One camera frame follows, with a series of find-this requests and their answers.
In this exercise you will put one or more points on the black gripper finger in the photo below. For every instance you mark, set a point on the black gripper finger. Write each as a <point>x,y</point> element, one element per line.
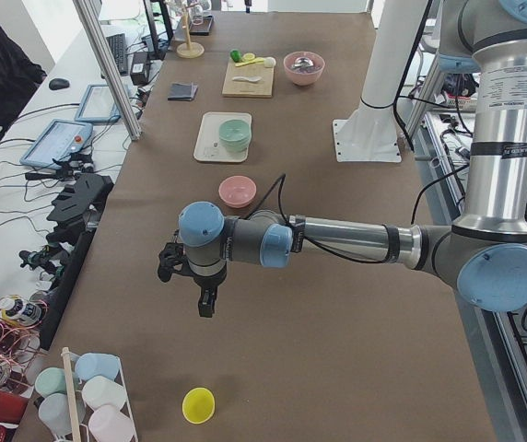
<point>207,302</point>

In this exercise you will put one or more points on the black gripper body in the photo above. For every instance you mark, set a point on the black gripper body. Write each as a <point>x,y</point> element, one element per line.
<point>210,282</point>

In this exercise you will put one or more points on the small pink bowl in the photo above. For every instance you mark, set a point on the small pink bowl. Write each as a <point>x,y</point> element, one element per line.
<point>237,191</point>

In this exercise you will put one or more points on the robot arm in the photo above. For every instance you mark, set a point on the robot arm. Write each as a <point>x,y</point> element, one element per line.
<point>482,255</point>

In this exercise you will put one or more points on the large pink bowl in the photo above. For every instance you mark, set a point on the large pink bowl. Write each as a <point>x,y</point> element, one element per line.
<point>300,79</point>

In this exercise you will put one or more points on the blue plastic cup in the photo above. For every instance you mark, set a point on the blue plastic cup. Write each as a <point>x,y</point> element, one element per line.
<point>90,365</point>

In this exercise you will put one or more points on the white plastic cup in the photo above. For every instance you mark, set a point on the white plastic cup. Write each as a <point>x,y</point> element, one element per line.
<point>100,391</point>

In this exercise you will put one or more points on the cream rabbit tray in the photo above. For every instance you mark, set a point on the cream rabbit tray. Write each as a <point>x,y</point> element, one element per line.
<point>207,147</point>

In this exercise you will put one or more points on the black tool holder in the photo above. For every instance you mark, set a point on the black tool holder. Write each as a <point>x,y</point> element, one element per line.
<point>69,207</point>

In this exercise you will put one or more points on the stacked green bowls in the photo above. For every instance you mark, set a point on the stacked green bowls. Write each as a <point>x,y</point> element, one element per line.
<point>235,135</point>

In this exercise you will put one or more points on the pink plastic cup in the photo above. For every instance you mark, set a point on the pink plastic cup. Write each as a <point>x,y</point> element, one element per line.
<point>109,424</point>

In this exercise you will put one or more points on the green plastic cup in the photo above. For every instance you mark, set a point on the green plastic cup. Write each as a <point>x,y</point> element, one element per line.
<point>50,380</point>

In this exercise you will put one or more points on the grey plastic cup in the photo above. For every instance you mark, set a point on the grey plastic cup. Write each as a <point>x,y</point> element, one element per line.
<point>53,411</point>

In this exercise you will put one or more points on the grey folded cloth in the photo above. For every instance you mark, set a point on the grey folded cloth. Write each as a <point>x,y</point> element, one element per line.
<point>182,91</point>

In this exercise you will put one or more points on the wooden cutting board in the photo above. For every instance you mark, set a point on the wooden cutting board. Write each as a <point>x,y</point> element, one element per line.
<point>263,89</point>

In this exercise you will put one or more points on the near blue teach pendant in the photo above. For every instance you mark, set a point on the near blue teach pendant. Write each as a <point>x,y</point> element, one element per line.
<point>57,142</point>

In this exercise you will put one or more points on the blue teach pendant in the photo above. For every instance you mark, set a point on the blue teach pendant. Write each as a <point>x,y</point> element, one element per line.
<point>57,142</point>
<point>97,106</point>

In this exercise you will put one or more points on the far blue teach pendant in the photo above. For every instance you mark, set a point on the far blue teach pendant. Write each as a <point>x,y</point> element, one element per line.
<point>97,106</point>

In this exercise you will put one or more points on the white toy bun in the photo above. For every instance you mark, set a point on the white toy bun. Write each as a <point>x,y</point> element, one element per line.
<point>269,62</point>

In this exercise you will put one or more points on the green toy lime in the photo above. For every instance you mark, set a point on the green toy lime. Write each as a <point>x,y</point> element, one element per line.
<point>235,56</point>

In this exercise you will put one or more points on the lemon slice pair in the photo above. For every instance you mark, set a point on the lemon slice pair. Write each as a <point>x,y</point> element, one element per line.
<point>246,57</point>

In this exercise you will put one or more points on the wooden mug tree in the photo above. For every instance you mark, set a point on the wooden mug tree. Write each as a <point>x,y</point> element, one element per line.
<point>188,49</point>

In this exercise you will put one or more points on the metal ice scoop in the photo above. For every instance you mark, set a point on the metal ice scoop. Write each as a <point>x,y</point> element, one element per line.
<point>304,65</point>

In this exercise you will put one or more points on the black computer mouse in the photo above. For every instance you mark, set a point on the black computer mouse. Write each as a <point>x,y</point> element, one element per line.
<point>58,84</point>

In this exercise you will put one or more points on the black keyboard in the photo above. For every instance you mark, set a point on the black keyboard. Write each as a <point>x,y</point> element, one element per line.
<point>117,46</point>

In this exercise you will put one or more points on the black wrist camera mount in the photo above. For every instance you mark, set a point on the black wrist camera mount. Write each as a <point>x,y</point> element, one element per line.
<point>172,260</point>

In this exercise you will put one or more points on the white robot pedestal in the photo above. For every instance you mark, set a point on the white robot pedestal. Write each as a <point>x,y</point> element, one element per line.
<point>370,132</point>

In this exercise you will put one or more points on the aluminium frame post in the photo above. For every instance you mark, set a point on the aluminium frame post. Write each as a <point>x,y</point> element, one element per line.
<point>103,55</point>

